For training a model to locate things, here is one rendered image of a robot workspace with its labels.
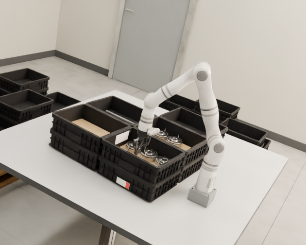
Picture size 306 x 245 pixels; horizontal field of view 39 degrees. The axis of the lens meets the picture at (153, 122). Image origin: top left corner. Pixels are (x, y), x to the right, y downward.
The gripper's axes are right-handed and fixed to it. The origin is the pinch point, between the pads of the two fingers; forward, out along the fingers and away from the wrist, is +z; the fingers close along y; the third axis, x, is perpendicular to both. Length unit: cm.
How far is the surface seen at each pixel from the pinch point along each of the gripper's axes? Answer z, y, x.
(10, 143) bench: 21, 32, -72
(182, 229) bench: 20, 12, 45
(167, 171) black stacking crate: 3.6, -1.9, 19.5
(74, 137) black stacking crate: 5.8, 13.4, -38.4
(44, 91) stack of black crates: 45, -82, -178
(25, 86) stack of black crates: 35, -56, -175
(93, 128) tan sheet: 7.8, -9.5, -44.8
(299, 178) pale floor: 89, -256, 36
